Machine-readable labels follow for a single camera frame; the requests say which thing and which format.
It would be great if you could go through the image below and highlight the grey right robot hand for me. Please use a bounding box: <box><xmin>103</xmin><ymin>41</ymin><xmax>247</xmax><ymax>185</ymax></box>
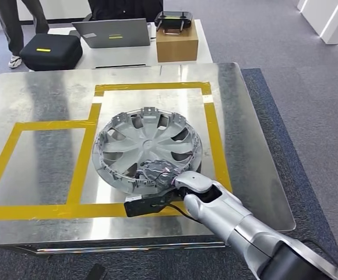
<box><xmin>135</xmin><ymin>159</ymin><xmax>185</xmax><ymax>191</ymax></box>

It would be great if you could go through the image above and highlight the grey plastic wheel cover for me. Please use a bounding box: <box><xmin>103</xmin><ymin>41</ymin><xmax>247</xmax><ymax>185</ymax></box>
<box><xmin>91</xmin><ymin>107</ymin><xmax>203</xmax><ymax>196</ymax></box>

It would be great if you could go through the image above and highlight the stainless steel workbench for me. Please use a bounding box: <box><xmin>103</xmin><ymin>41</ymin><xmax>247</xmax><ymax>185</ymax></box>
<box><xmin>0</xmin><ymin>62</ymin><xmax>296</xmax><ymax>256</ymax></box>

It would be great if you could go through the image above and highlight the white table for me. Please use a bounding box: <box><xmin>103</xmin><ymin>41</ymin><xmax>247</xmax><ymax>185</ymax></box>
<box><xmin>29</xmin><ymin>19</ymin><xmax>213</xmax><ymax>71</ymax></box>

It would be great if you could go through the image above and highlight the brown cardboard box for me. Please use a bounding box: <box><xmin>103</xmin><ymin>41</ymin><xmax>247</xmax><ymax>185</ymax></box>
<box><xmin>155</xmin><ymin>23</ymin><xmax>199</xmax><ymax>64</ymax></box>

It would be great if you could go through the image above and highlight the grey laptop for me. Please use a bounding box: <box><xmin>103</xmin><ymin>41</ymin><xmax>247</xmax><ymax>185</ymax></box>
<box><xmin>72</xmin><ymin>18</ymin><xmax>152</xmax><ymax>49</ymax></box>

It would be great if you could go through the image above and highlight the black remote controller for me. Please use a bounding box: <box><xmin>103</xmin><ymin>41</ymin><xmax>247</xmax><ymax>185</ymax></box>
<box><xmin>154</xmin><ymin>10</ymin><xmax>193</xmax><ymax>36</ymax></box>

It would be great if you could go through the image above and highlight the black zip case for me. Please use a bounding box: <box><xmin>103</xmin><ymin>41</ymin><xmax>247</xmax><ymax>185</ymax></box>
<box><xmin>20</xmin><ymin>33</ymin><xmax>84</xmax><ymax>72</ymax></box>

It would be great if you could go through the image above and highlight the person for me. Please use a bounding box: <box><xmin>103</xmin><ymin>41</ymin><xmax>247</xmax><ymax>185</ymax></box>
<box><xmin>0</xmin><ymin>0</ymin><xmax>51</xmax><ymax>69</ymax></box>

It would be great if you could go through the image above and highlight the white lit block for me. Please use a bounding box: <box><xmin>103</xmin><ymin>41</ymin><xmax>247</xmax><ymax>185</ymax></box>
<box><xmin>296</xmin><ymin>0</ymin><xmax>338</xmax><ymax>45</ymax></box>

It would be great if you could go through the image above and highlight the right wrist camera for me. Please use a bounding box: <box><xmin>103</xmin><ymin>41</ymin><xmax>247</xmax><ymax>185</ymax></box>
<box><xmin>124</xmin><ymin>192</ymin><xmax>184</xmax><ymax>218</ymax></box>

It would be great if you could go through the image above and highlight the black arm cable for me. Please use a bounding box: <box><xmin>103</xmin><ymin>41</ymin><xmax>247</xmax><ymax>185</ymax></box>
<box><xmin>171</xmin><ymin>202</ymin><xmax>201</xmax><ymax>225</ymax></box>

